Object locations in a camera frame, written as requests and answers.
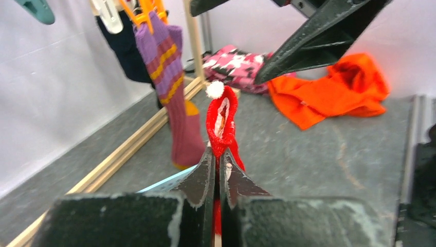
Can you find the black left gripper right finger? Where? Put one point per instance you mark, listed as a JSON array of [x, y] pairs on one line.
[[253, 217]]

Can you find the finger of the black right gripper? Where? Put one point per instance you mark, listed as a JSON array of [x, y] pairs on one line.
[[331, 28], [198, 7]]

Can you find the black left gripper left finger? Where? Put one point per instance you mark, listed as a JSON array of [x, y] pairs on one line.
[[181, 216]]

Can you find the red white patterned sock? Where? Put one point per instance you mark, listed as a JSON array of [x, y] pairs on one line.
[[220, 124]]

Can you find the teal clothespin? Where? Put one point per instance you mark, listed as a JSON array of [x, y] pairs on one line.
[[39, 9]]

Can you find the wooden hanger stand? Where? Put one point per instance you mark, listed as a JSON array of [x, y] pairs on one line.
[[112, 163]]

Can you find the light blue laundry basket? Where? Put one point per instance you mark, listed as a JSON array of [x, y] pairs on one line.
[[169, 182]]

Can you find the orange clothespin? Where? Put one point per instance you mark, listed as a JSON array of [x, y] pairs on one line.
[[139, 12]]

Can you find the orange cloth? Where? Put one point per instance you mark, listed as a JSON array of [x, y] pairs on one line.
[[353, 86]]

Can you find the purple striped hanging sock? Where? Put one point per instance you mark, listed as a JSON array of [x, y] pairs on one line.
[[160, 49]]

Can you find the pink camouflage cloth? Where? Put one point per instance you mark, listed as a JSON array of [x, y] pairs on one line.
[[236, 68]]

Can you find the black hanging sock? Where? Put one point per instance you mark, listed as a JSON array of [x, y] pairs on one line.
[[124, 46]]

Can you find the white clothespin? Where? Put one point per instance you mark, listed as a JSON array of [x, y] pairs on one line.
[[109, 15]]

